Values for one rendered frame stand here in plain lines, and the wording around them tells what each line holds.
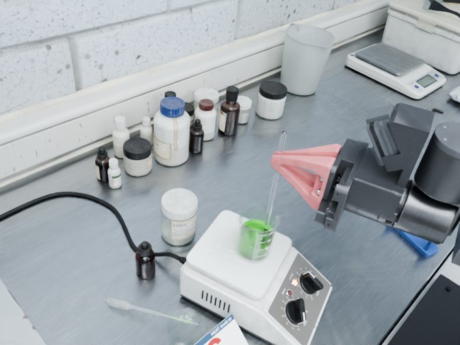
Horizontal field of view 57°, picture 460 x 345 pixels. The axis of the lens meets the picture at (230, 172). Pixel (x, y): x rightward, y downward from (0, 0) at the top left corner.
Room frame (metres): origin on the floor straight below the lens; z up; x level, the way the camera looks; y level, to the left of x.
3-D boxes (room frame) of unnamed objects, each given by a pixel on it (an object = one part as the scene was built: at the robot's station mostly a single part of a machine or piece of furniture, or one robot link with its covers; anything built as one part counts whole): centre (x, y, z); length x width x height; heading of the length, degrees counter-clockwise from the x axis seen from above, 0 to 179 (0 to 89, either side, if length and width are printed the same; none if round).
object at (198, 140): (0.73, 0.08, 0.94); 0.03 x 0.03 x 0.08
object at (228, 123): (0.81, 0.02, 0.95); 0.04 x 0.04 x 0.11
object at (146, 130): (0.72, 0.18, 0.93); 0.03 x 0.03 x 0.07
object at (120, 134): (0.68, 0.23, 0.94); 0.03 x 0.03 x 0.09
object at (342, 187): (0.37, -0.16, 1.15); 0.10 x 0.07 x 0.07; 158
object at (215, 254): (0.40, -0.03, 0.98); 0.12 x 0.12 x 0.01; 68
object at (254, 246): (0.40, -0.04, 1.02); 0.06 x 0.05 x 0.08; 108
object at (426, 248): (0.56, -0.35, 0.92); 0.10 x 0.03 x 0.04; 35
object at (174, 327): (0.31, 0.03, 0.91); 0.06 x 0.06 x 0.02
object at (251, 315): (0.39, -0.05, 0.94); 0.22 x 0.13 x 0.08; 68
